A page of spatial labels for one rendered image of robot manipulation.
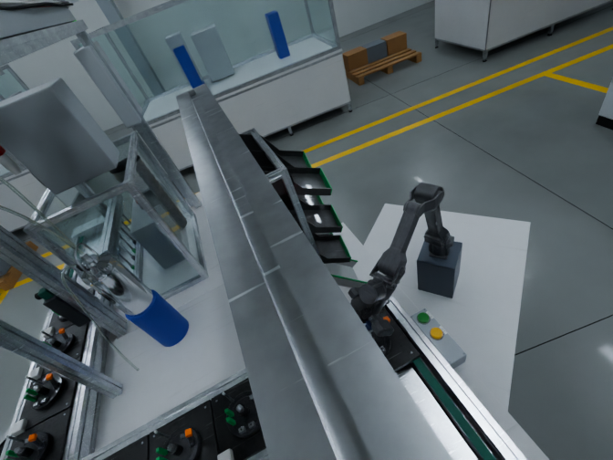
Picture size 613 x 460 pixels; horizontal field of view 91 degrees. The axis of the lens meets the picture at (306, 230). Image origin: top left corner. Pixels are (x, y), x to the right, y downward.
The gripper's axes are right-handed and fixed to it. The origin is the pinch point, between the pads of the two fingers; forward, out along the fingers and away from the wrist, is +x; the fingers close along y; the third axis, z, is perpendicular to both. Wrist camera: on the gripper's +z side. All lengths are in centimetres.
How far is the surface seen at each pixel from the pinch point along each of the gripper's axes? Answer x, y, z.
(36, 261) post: 48, -80, 99
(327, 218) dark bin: -20.9, -28.0, 9.6
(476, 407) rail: 2.5, 32.2, -24.3
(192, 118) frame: -54, 25, 67
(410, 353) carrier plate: 6.2, 10.2, -18.5
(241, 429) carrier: 44, 5, 30
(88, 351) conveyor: 92, -67, 77
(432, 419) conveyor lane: 13.7, 28.2, -17.8
